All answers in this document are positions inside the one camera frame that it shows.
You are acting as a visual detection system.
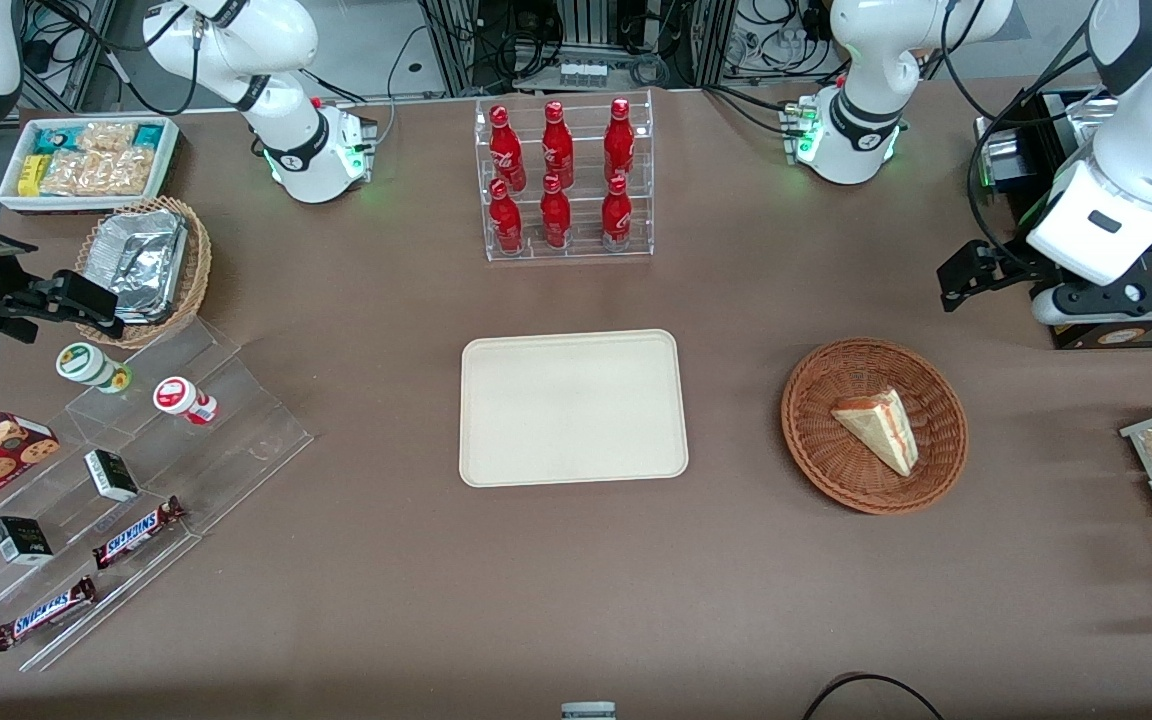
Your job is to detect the clear acrylic bottle rack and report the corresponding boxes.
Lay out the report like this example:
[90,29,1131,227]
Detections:
[474,88,655,263]

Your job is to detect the light wicker basket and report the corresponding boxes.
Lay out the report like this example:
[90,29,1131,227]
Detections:
[74,195,213,349]

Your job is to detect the small black carton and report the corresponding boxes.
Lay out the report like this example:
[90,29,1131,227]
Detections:
[84,449,140,503]
[0,516,54,567]

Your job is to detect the brown wicker basket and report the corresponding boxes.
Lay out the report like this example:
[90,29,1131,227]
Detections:
[781,338,969,516]

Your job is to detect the red cola bottle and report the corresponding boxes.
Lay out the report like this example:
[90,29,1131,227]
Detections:
[541,100,575,190]
[489,179,525,256]
[540,174,573,251]
[489,104,527,192]
[601,175,634,253]
[603,97,636,184]

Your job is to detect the white plastic snack bin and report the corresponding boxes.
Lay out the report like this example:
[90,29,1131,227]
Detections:
[0,115,182,216]

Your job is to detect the black floor cable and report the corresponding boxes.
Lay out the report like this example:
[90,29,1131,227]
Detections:
[801,673,947,720]

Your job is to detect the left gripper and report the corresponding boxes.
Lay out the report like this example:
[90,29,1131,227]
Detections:
[938,241,1152,327]

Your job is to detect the clear cracker bag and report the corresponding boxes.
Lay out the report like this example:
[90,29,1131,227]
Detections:
[76,120,143,157]
[40,148,159,199]

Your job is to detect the silver foil packets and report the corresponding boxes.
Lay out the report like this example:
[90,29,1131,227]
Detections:
[86,208,189,326]

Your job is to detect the red lid yogurt cup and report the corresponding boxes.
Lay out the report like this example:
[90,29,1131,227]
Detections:
[153,376,219,427]

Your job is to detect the Snickers chocolate bar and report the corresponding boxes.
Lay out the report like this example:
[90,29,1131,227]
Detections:
[92,495,187,571]
[0,575,97,653]

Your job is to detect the triangular sandwich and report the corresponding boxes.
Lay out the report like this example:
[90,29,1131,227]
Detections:
[831,388,920,477]

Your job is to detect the green lid yogurt cup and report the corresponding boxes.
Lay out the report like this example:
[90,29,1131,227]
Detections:
[56,342,133,395]

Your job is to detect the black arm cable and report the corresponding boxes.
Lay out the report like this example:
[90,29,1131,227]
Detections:
[966,18,1109,269]

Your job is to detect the beige plastic tray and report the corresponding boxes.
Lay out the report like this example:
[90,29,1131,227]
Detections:
[460,329,690,488]

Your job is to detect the clear acrylic step shelf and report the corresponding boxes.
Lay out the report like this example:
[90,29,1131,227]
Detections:
[0,315,315,673]

